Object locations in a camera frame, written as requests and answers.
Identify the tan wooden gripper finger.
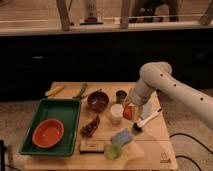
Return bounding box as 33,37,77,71
126,105,143,122

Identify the red apple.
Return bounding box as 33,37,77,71
123,106,132,120

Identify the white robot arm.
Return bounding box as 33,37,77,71
127,62,213,131

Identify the white paper cup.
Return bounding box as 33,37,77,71
110,104,124,125

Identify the small metal cup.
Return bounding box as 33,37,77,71
116,90,127,104

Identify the light green plastic cup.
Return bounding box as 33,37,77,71
104,143,122,160

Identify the grey folded cloth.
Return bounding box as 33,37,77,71
141,101,152,119

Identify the blue sponge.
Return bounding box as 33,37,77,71
111,129,133,146

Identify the dark red bowl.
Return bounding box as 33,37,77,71
87,91,109,113

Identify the brown grape bunch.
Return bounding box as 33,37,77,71
80,116,100,138

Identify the green vegetable toy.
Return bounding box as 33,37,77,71
73,83,88,99

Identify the dark wooden block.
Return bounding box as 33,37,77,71
79,140,104,153

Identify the green plastic tray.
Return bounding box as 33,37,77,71
20,99,81,157

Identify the orange bowl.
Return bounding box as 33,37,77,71
32,118,64,148

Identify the white bottle on shelf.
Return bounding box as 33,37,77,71
80,0,102,25

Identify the black floor cable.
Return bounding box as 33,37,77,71
168,132,213,171

